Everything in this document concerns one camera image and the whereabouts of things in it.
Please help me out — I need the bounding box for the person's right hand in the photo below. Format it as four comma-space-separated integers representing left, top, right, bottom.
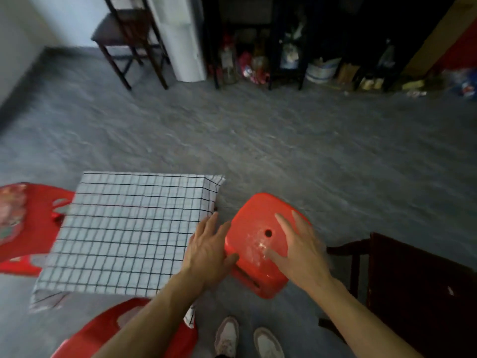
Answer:
265, 210, 333, 292

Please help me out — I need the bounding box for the person's left hand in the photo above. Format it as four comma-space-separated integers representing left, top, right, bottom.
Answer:
181, 212, 240, 288

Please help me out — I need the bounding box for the small red plastic stool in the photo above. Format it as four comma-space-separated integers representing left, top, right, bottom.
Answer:
224, 193, 312, 299

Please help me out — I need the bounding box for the person's right forearm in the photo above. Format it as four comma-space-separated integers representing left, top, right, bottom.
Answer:
305, 276, 423, 358

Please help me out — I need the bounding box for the person's left forearm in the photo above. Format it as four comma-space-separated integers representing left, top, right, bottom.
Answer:
91, 270, 206, 358

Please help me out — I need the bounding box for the person's left shoe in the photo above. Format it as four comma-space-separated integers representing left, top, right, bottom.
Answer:
214, 316, 240, 358

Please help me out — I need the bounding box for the person's shoe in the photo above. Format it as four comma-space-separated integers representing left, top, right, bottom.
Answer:
253, 327, 285, 358
214, 316, 240, 358

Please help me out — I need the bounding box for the white black checkered tablecloth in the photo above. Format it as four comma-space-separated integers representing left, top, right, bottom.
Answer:
30, 171, 226, 329

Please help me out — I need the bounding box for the person's right shoe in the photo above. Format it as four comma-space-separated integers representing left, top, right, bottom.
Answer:
253, 327, 285, 358

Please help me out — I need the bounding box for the dark wooden chair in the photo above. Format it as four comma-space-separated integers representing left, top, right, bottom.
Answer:
318, 232, 477, 358

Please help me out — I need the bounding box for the red plastic chair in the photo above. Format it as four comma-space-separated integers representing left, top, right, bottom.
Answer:
50, 297, 199, 358
0, 182, 75, 277

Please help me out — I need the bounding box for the white bucket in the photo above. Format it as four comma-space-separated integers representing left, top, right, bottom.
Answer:
306, 57, 341, 85

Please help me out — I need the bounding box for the brown paper bag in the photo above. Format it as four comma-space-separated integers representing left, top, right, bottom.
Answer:
337, 63, 360, 86

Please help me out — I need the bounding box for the red plastic bag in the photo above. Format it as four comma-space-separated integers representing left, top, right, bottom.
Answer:
238, 51, 270, 85

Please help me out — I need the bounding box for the clear plastic bottle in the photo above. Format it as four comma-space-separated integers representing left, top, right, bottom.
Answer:
219, 35, 239, 85

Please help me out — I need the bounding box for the white plastic bag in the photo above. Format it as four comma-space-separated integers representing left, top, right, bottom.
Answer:
279, 22, 307, 70

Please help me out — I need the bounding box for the white appliance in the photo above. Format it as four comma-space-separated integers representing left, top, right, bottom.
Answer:
146, 0, 207, 83

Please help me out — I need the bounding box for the dark storage shelf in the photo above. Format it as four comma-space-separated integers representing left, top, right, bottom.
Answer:
201, 0, 457, 91

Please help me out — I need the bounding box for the brown wooden chair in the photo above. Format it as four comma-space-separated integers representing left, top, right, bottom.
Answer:
91, 0, 171, 91

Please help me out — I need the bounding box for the blue plastic bag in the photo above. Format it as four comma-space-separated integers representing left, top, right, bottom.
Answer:
445, 68, 477, 100

